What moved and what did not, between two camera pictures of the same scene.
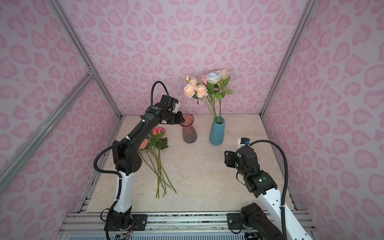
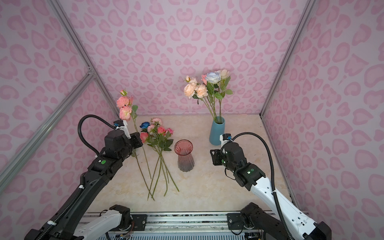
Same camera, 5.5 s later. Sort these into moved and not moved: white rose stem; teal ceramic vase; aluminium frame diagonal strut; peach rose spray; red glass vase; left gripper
Moved: red glass vase; left gripper
Not moved: teal ceramic vase; peach rose spray; white rose stem; aluminium frame diagonal strut
